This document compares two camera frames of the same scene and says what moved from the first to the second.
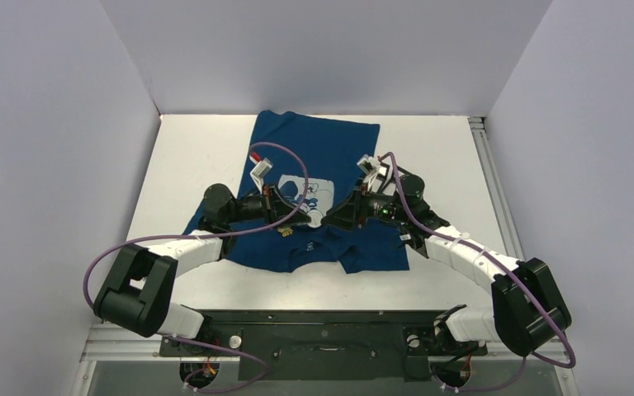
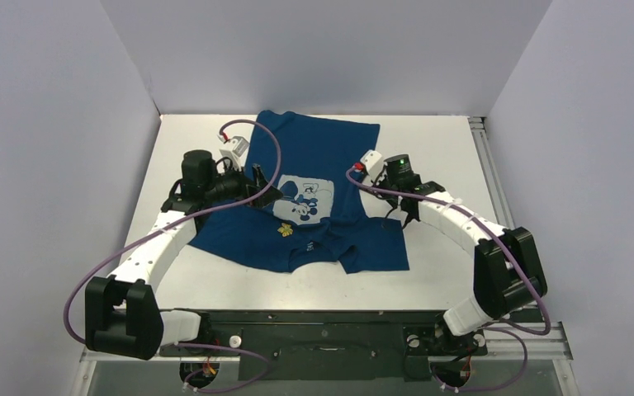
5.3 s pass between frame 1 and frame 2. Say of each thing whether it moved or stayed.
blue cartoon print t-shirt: stayed
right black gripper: moved
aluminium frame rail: stayed
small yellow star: stayed
